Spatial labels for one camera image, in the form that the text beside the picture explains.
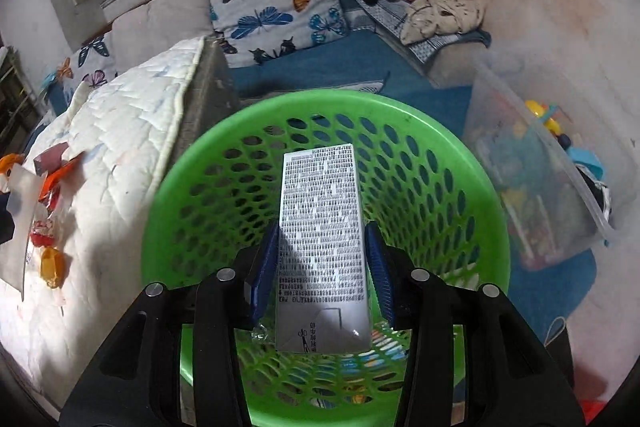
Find small white cloth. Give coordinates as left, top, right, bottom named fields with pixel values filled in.
left=67, top=82, right=96, bottom=118

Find metal storage shelf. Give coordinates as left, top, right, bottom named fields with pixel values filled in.
left=0, top=47, right=43, bottom=132

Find green plastic mesh basket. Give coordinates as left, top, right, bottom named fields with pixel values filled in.
left=141, top=89, right=512, bottom=414

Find yellow orange candy wrapper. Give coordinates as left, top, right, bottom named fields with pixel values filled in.
left=40, top=247, right=68, bottom=289

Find red and white candy wrapper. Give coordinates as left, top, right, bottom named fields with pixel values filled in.
left=29, top=217, right=60, bottom=249

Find snack packets on blanket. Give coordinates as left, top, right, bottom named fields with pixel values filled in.
left=0, top=164, right=48, bottom=300

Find blue patterned folded blanket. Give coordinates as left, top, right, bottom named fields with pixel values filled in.
left=354, top=0, right=493, bottom=68

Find yellow plastic toy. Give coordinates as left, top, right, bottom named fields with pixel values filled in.
left=525, top=99, right=563, bottom=132

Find cream spotted cloth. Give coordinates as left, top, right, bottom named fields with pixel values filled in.
left=400, top=0, right=487, bottom=46

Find blue bed sheet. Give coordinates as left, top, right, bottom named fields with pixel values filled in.
left=227, top=0, right=473, bottom=128

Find light blue plastic toy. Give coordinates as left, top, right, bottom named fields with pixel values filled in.
left=567, top=147, right=606, bottom=178

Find large butterfly print pillow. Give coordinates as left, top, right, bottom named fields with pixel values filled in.
left=207, top=0, right=350, bottom=68

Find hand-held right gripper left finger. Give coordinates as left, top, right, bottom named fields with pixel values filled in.
left=59, top=222, right=281, bottom=427

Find clear plastic storage bin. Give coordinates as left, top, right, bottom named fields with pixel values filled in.
left=462, top=57, right=621, bottom=270

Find small butterfly print pillow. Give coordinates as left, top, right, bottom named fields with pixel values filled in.
left=47, top=31, right=118, bottom=90

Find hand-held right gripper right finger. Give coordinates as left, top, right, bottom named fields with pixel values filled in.
left=364, top=221, right=586, bottom=427

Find white quilted blanket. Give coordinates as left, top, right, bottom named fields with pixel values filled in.
left=0, top=36, right=241, bottom=388

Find white cable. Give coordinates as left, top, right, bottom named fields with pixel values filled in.
left=545, top=317, right=568, bottom=345

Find plain beige pillow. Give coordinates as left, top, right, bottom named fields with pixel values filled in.
left=107, top=0, right=215, bottom=75

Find dark red small box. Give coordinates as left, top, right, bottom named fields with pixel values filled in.
left=34, top=144, right=68, bottom=172

